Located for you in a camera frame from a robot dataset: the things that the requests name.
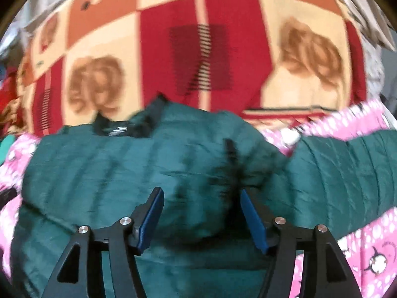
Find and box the dark green puffer jacket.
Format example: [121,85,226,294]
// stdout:
[12,93,397,298]

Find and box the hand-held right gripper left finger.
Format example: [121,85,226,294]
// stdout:
[41,187,165,298]

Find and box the pink penguin print blanket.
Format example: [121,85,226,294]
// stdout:
[0,99,397,298]

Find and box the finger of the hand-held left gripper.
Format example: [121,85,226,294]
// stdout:
[0,188,17,208]

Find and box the teal cloth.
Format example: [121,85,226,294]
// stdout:
[0,135,17,166]

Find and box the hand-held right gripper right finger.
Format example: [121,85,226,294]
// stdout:
[240,189,363,298]

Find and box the red cloth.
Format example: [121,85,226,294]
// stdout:
[0,68,24,137]

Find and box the grey white crumpled cloth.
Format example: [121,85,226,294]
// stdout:
[335,0,396,100]

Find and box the pale grey cloth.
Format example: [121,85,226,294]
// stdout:
[0,0,42,59]

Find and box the red orange rose print blanket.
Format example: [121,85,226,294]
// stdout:
[15,0,369,137]

